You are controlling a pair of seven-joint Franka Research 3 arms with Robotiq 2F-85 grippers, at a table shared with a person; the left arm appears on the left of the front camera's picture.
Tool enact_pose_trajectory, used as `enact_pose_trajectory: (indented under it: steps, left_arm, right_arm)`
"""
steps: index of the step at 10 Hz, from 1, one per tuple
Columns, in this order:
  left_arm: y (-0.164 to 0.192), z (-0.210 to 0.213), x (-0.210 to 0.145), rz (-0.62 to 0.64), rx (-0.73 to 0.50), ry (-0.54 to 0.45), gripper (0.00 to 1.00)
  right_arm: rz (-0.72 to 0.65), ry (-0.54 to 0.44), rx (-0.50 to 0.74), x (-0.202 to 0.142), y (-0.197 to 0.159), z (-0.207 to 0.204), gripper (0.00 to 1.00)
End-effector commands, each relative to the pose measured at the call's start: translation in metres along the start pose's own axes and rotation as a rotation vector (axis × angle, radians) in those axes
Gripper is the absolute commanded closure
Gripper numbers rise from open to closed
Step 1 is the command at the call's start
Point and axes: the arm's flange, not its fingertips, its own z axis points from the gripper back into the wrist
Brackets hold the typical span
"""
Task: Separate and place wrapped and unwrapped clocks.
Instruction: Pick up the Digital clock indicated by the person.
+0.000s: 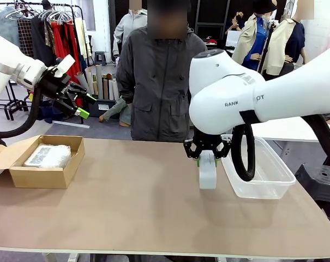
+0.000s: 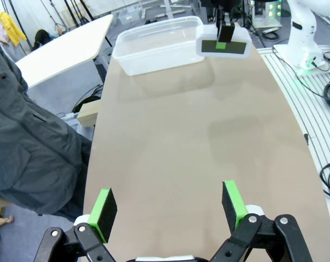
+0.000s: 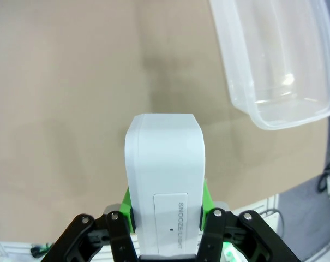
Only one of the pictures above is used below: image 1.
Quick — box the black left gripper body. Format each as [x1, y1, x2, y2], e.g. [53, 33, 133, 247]
[38, 67, 72, 101]

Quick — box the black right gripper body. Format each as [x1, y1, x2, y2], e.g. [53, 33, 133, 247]
[193, 129, 223, 152]

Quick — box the unwrapped white clock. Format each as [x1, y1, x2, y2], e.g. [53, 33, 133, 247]
[199, 150, 218, 190]

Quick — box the fully bubble-wrapped clock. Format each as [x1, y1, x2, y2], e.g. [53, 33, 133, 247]
[41, 144, 72, 169]

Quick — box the bubble-wrapped clock showing display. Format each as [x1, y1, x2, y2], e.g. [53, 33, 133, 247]
[23, 145, 50, 168]

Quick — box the slanted grey paper roll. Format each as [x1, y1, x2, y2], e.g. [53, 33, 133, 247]
[75, 71, 93, 95]

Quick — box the aluminium strip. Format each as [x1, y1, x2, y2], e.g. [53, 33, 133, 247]
[52, 122, 91, 129]

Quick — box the dark grey storage bin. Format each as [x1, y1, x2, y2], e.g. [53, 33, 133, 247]
[87, 97, 119, 118]

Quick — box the tall grey cardboard tube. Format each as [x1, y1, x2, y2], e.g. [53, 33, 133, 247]
[95, 64, 104, 100]

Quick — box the dark blue fabric pile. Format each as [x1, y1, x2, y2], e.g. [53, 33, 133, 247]
[43, 99, 73, 123]

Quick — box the seated child mannequin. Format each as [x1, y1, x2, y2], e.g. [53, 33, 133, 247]
[99, 97, 133, 128]

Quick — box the white paper roll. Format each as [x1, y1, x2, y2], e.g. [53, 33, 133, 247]
[109, 79, 119, 101]

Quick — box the small grey plastic stool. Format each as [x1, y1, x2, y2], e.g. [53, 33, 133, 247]
[94, 51, 107, 67]

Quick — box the red pleated dress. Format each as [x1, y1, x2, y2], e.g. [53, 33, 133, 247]
[50, 21, 82, 80]

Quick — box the black hanging garment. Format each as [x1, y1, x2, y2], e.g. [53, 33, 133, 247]
[31, 19, 58, 66]

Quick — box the clear plastic container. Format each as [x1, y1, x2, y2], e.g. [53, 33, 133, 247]
[221, 134, 297, 200]

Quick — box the cream hanging garment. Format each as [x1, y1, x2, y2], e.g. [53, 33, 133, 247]
[74, 17, 93, 68]

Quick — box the white work table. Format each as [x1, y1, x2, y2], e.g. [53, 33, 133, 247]
[251, 116, 330, 143]

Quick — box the person's grey jacket torso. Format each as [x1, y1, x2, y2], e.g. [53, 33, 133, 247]
[117, 26, 209, 142]

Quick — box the open brown cardboard box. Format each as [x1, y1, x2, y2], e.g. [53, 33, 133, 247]
[0, 135, 86, 189]

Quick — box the light blue denim jacket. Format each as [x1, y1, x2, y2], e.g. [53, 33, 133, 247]
[0, 7, 20, 46]

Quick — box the black plastic stool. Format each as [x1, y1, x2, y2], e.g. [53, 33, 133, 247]
[294, 163, 330, 219]

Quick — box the mannequin in beige coat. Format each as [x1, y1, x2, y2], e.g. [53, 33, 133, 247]
[231, 0, 272, 77]

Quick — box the black tripod stand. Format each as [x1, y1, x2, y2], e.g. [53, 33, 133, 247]
[259, 19, 279, 74]

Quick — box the bystander in blue top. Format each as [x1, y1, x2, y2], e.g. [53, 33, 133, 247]
[224, 12, 246, 36]

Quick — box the mannequin in cream vest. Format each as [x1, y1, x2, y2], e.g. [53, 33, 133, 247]
[262, 0, 306, 76]

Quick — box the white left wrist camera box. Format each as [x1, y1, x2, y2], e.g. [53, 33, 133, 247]
[46, 53, 76, 79]

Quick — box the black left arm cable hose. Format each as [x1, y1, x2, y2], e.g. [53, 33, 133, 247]
[0, 84, 43, 139]

